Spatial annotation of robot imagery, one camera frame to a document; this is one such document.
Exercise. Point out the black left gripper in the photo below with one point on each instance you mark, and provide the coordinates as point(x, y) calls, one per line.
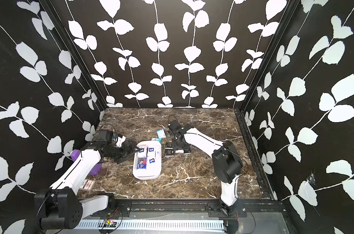
point(126, 152)

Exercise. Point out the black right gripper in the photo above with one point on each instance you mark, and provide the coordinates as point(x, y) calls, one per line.
point(175, 147)

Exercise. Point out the blue Tempo tissue pack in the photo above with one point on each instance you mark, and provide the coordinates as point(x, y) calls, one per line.
point(143, 151)

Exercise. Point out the cartoon blue red tissue pack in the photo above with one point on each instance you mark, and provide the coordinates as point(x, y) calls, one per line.
point(142, 163)

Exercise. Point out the pink Tempo tissue pack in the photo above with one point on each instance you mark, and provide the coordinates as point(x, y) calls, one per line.
point(151, 152)

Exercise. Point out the white pink tissue pack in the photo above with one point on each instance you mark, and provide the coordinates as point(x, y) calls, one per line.
point(157, 151)

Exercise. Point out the white blue tissue pack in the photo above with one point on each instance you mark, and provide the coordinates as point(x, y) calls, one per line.
point(152, 163)

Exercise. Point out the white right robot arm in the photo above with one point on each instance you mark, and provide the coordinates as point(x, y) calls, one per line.
point(226, 160)

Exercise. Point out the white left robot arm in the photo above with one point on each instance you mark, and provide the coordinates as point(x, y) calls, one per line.
point(58, 207)

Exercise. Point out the white storage box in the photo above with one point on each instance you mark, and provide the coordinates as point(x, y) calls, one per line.
point(147, 174)

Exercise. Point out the playing card box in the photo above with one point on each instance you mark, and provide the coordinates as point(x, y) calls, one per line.
point(87, 184)

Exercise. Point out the black tissue pack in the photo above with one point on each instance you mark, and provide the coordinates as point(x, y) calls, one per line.
point(168, 145)
point(169, 153)

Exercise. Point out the light blue tissue pack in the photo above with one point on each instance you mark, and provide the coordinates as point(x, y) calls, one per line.
point(161, 133)

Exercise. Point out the purple plastic scoop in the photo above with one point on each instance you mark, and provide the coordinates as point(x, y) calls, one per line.
point(86, 162)

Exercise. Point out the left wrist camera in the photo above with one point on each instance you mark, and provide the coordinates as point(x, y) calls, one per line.
point(105, 136)

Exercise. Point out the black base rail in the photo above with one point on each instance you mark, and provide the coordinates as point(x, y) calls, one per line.
point(212, 207)

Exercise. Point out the white ribbed cable duct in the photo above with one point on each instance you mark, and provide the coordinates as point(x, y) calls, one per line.
point(152, 225)

